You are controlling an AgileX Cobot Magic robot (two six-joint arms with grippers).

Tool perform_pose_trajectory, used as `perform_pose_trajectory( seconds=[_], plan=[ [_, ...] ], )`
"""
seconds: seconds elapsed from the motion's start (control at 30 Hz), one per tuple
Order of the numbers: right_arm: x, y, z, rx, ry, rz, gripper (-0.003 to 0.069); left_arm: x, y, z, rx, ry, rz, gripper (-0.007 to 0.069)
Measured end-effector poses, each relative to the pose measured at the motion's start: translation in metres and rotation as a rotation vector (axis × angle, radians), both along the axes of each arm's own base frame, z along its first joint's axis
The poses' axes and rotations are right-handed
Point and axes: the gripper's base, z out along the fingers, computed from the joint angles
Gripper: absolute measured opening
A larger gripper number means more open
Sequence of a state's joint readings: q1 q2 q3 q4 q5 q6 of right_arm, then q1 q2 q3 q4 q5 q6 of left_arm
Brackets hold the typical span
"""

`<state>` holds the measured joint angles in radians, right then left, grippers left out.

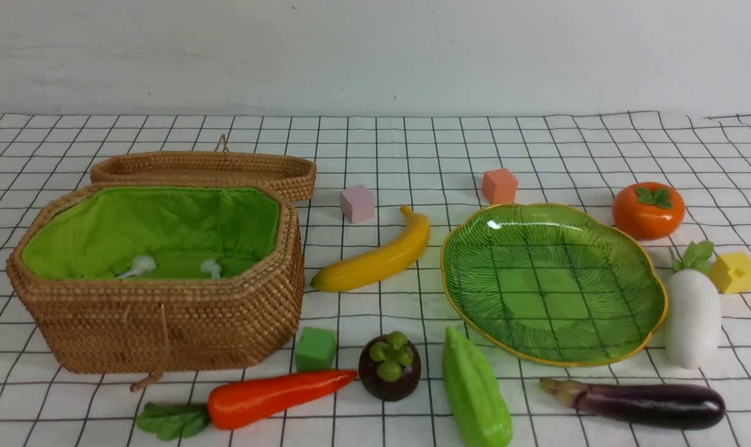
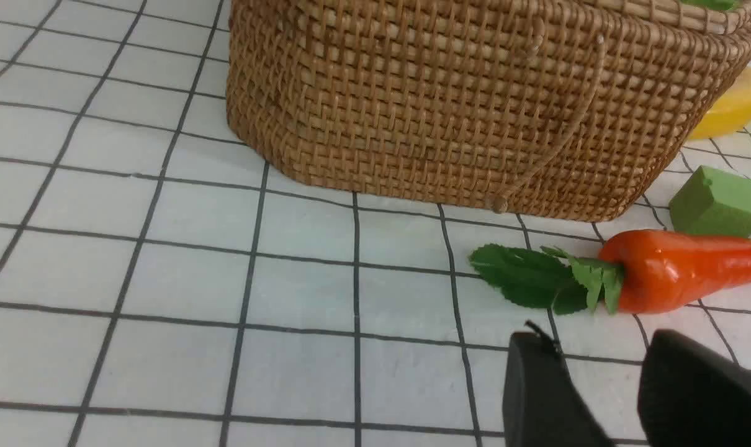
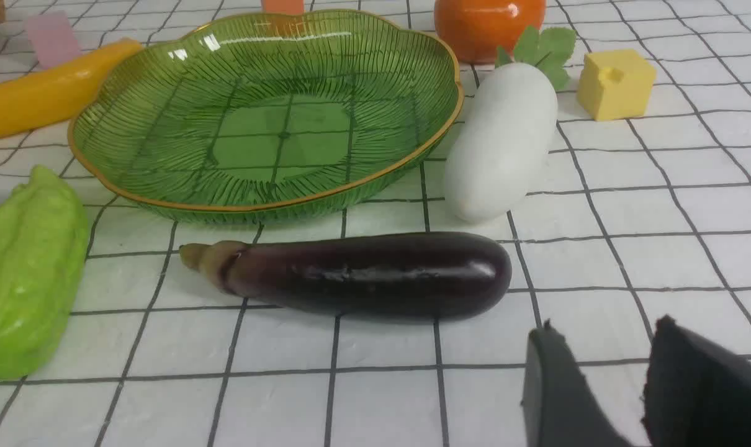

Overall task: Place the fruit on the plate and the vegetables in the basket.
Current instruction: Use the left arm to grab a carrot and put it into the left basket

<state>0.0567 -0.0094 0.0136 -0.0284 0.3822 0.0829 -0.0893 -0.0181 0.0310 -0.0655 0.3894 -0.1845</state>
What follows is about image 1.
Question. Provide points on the yellow toy banana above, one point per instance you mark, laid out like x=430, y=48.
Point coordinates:
x=380, y=263

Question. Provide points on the dark purple toy mangosteen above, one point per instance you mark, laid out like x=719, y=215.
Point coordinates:
x=390, y=367

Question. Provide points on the green toy bitter gourd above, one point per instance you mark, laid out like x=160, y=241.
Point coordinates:
x=475, y=399

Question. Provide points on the orange toy carrot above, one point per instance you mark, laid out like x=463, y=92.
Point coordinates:
x=238, y=404

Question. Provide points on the orange toy persimmon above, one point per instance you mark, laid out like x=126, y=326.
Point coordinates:
x=648, y=210

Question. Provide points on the white toy radish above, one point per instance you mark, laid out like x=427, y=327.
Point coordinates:
x=693, y=322

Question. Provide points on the purple toy eggplant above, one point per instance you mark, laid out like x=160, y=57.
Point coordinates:
x=669, y=406

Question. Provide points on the pink foam cube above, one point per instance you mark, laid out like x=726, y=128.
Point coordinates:
x=357, y=204

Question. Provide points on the woven rattan basket lid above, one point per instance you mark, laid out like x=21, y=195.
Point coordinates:
x=292, y=177

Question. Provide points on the orange foam cube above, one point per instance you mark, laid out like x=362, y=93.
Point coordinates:
x=499, y=186

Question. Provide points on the green foam cube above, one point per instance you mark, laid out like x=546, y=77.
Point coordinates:
x=316, y=349

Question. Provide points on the green leaf-shaped glass plate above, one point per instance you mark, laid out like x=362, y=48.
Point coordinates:
x=550, y=284

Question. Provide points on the woven rattan basket green lining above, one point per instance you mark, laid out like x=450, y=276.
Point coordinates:
x=142, y=277

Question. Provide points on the yellow foam cube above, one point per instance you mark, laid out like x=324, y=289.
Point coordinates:
x=731, y=273

